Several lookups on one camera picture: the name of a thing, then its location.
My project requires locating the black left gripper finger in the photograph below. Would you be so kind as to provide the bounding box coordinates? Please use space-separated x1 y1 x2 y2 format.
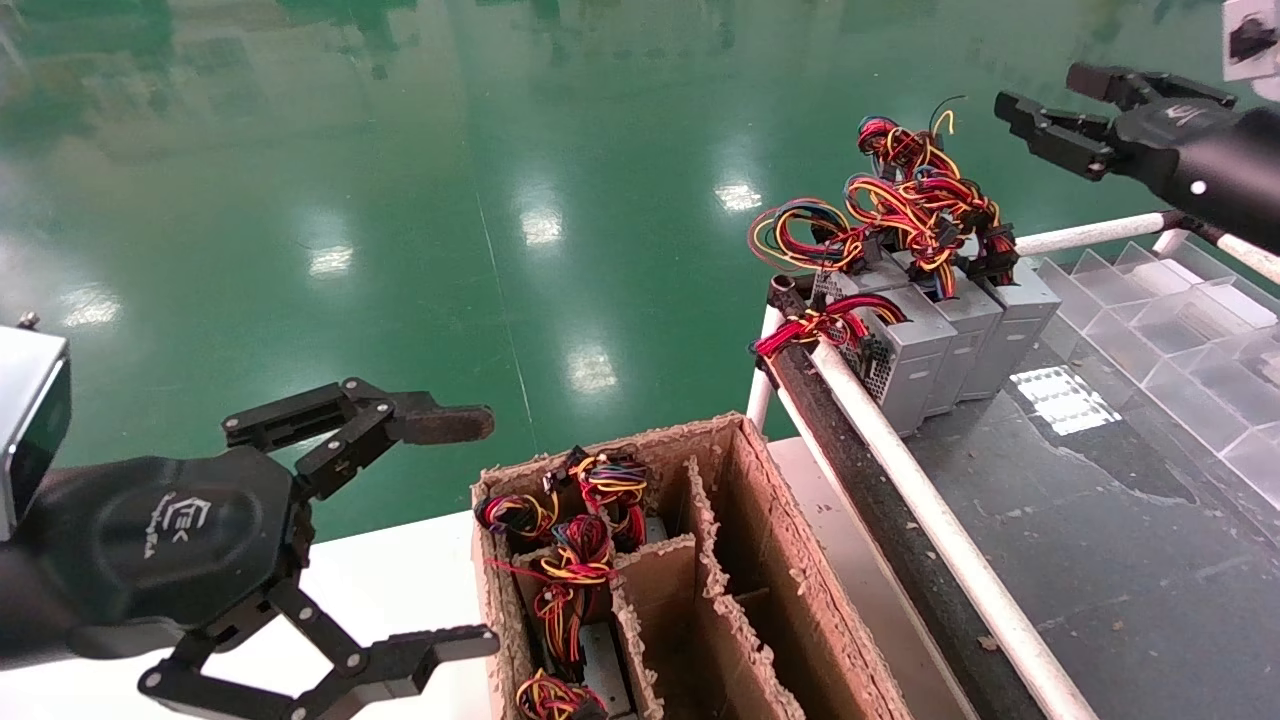
222 378 496 499

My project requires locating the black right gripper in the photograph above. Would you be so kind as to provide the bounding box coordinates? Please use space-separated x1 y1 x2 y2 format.
995 62 1280 257

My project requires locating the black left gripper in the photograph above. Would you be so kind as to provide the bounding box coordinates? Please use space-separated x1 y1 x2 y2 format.
0 445 501 720

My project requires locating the black pipe joint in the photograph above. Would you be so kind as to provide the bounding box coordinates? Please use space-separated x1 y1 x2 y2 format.
1160 208 1226 247
766 274 813 319

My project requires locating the corrugated cardboard divider insert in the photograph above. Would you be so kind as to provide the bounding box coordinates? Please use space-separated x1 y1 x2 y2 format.
610 455 806 720

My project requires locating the clear acrylic divider tray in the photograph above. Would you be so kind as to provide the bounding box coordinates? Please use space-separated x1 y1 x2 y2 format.
1028 240 1280 486

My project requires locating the grey power supply vented side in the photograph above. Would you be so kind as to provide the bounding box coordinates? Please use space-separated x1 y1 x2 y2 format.
812 262 958 438

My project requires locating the white pipe leg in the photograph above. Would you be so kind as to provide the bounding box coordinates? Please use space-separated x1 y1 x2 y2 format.
745 303 783 433

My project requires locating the brown cardboard box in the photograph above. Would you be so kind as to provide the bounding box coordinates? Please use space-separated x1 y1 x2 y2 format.
470 412 916 720

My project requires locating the dark conveyor belt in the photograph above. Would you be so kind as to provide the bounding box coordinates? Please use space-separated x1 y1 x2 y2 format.
765 285 1280 720

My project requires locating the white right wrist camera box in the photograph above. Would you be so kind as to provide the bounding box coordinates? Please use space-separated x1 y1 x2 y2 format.
1222 0 1280 101

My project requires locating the red wire harness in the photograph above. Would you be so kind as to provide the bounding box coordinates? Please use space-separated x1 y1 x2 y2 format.
540 513 618 589
750 293 909 359

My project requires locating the looped multicolour wire harness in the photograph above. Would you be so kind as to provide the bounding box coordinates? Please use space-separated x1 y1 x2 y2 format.
748 197 881 276

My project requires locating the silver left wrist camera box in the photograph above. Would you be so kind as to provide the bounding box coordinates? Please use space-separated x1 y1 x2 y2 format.
0 322 73 541

